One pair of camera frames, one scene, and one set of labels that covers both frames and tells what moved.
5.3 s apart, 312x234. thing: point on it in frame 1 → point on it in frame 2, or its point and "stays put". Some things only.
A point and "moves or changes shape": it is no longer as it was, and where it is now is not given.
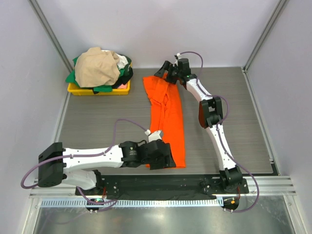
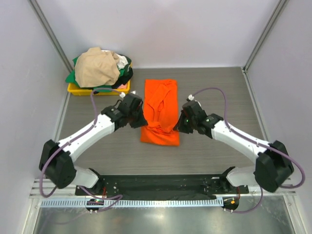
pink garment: (122, 86) stays put
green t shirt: (71, 79) stays put
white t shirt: (123, 60) stays put
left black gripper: (166, 161) → (142, 122)
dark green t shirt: (124, 78) stays put
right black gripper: (165, 67) → (180, 126)
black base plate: (165, 185) stays put
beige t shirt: (95, 68) stays put
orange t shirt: (166, 115) moves or changes shape
